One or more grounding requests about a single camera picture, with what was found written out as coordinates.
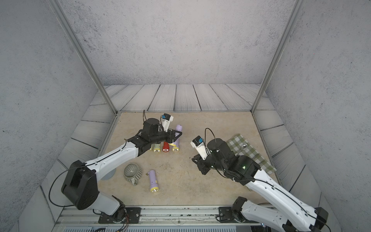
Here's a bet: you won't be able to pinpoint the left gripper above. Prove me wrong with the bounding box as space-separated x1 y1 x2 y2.
149 128 183 146

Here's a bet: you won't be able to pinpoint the purple flashlight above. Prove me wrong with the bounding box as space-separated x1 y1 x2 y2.
147 170 159 193
172 124 183 152

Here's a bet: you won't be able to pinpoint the red flashlight all red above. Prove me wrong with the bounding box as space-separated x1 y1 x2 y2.
162 142 170 153

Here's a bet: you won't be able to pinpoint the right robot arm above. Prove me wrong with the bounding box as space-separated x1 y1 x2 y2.
190 136 328 232

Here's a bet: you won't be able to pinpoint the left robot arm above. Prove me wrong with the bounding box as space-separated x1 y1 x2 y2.
61 118 182 216

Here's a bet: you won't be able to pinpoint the green checkered cloth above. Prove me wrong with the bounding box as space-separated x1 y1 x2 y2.
226 133 276 175

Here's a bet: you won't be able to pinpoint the light blue mug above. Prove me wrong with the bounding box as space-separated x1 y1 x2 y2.
101 169 116 180

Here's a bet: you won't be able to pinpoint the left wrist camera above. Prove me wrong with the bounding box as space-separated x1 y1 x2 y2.
160 114 174 132

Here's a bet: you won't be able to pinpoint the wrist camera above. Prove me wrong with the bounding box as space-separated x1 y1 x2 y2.
190 136 208 160
160 114 174 132

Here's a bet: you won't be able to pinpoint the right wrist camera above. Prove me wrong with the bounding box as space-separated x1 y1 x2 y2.
190 136 208 160

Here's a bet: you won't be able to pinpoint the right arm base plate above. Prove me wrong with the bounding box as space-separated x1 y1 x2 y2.
215 206 257 223

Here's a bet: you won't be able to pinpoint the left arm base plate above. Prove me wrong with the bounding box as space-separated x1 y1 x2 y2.
98 207 142 224

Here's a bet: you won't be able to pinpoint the aluminium mounting rail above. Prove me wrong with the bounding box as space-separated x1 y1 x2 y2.
52 204 308 232

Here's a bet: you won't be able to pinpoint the left aluminium frame post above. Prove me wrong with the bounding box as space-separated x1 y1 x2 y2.
47 0 118 116

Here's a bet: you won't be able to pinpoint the aluminium frame post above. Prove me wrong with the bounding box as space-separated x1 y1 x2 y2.
251 0 305 114
47 0 118 116

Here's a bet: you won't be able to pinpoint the right aluminium frame post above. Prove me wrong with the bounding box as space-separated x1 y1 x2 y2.
251 0 305 114

